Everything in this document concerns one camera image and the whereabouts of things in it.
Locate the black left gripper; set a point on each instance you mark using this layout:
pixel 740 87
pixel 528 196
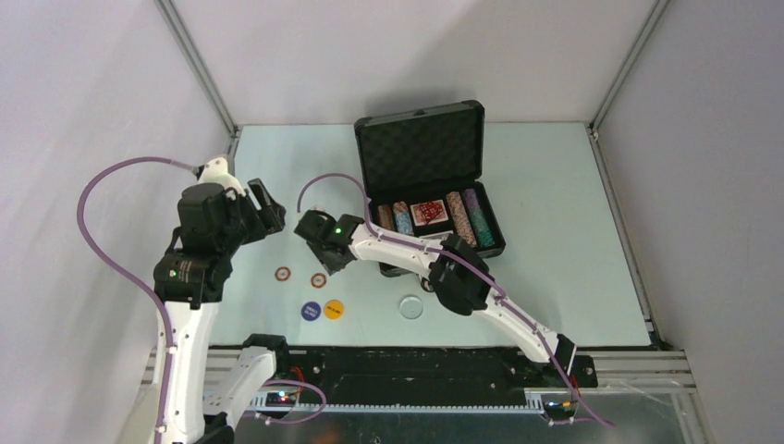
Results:
pixel 267 219

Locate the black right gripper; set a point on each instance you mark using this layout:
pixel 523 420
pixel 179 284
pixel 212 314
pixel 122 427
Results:
pixel 330 265

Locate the black poker case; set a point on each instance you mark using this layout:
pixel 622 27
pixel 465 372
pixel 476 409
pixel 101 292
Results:
pixel 421 155

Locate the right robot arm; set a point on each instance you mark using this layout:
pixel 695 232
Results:
pixel 457 274

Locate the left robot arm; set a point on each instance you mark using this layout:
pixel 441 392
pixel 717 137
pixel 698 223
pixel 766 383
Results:
pixel 189 282

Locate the red dice set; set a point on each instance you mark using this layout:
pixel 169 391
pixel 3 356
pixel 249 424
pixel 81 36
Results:
pixel 429 213

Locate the orange poker chip at edge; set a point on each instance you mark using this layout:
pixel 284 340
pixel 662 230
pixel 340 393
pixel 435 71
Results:
pixel 283 273

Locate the yellow big blind button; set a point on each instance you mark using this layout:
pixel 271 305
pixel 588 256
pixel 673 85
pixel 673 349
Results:
pixel 334 309

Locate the blue small blind button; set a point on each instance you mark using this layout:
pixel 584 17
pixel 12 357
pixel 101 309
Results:
pixel 311 311

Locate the blue orange chip stack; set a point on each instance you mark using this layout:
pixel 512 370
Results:
pixel 403 218

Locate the clear dealer button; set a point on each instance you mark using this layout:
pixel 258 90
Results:
pixel 411 307

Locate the blue playing card deck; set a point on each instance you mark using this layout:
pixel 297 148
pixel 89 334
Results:
pixel 440 236

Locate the pink brown chip stack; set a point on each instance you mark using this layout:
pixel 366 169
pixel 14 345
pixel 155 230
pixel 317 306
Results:
pixel 461 220

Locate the purple green chip stack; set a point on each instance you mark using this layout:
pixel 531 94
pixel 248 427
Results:
pixel 481 229

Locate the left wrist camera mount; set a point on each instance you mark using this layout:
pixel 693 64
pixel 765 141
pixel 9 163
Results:
pixel 220 170

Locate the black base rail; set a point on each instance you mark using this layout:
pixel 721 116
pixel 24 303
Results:
pixel 419 377

